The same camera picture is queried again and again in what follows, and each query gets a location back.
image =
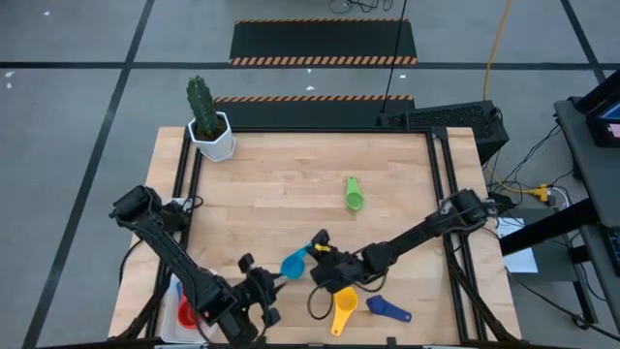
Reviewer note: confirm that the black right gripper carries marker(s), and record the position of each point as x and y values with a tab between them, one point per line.
339	271

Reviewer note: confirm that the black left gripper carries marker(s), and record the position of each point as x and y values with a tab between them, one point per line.
257	293

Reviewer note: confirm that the light blue measuring cup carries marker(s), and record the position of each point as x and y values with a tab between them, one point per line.
293	266

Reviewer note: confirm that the yellow measuring cup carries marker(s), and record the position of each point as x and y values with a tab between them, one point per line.
345	303

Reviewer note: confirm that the small navy measuring cup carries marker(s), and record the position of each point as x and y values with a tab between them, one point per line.
378	305

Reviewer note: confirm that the green measuring cup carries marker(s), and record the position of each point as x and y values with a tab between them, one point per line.
354	198

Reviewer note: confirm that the red measuring cup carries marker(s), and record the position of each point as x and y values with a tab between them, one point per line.
186	315

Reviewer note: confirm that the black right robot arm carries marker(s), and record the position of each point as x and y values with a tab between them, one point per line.
416	232

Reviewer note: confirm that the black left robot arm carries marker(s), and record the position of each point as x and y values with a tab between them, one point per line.
169	252

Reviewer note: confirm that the white plastic basket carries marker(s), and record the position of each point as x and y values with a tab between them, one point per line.
169	325

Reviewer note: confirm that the yellow tag on gripper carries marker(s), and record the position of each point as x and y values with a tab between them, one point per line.
322	247

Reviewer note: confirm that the white hexagonal plant pot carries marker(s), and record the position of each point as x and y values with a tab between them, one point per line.
218	148

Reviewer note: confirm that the black hazard-striped floor mat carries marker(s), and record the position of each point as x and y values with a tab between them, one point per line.
322	41
310	114

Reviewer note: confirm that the white paper sheet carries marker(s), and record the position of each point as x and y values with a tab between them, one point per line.
525	259

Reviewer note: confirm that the black computer case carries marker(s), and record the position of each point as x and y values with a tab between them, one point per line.
450	121

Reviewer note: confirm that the green cactus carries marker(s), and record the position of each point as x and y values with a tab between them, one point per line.
202	106

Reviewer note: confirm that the grey side desk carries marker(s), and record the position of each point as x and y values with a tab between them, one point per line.
596	169

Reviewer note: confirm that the black monitor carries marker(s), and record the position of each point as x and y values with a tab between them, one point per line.
605	131

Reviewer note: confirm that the black aluminium table frame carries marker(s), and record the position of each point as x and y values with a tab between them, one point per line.
315	130

